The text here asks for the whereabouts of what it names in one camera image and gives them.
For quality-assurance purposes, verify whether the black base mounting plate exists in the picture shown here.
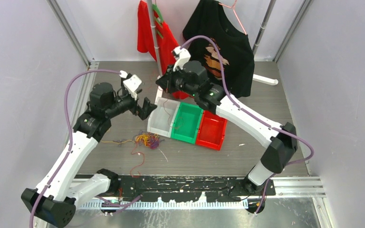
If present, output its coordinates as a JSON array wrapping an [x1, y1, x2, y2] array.
[[100, 175, 276, 203]]

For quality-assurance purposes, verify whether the red wire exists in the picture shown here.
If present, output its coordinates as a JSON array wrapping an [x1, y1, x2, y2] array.
[[162, 89, 183, 130]]

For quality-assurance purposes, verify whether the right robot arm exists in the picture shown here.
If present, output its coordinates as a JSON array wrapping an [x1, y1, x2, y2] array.
[[155, 61, 298, 195]]

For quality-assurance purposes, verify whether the metal clothes rack pole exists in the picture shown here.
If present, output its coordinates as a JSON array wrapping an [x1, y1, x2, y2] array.
[[146, 0, 163, 77]]

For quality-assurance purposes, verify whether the white plastic bin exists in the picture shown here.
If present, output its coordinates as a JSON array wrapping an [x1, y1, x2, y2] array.
[[147, 97, 181, 138]]

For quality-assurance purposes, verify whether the colourful wire bundle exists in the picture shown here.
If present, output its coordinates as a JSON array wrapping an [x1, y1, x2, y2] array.
[[133, 132, 165, 150]]

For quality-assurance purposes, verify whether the black printed t-shirt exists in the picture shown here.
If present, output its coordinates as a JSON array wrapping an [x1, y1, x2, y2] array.
[[182, 0, 255, 98]]

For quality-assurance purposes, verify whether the right metal rack pole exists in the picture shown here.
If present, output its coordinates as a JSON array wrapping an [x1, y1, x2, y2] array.
[[252, 0, 276, 55]]

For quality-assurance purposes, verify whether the pink clothes hanger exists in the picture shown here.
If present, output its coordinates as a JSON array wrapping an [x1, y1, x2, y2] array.
[[219, 0, 247, 35]]

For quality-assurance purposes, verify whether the red plastic bin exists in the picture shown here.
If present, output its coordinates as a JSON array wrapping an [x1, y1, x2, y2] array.
[[195, 111, 228, 151]]

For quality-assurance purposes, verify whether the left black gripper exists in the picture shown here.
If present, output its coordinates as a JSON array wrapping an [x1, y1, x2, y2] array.
[[105, 89, 157, 120]]

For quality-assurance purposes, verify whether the red t-shirt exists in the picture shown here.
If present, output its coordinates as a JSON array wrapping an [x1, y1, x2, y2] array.
[[136, 1, 191, 100]]

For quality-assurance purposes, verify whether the green clothes hanger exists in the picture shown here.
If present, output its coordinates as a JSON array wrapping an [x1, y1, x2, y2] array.
[[152, 4, 164, 39]]

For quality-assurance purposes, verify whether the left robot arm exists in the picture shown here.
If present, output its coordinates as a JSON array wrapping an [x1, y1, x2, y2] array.
[[21, 83, 157, 228]]

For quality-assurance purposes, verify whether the green plastic bin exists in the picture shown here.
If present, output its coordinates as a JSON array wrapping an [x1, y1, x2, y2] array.
[[171, 103, 203, 144]]

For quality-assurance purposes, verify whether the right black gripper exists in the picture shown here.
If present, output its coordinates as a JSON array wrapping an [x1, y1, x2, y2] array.
[[156, 63, 198, 98]]

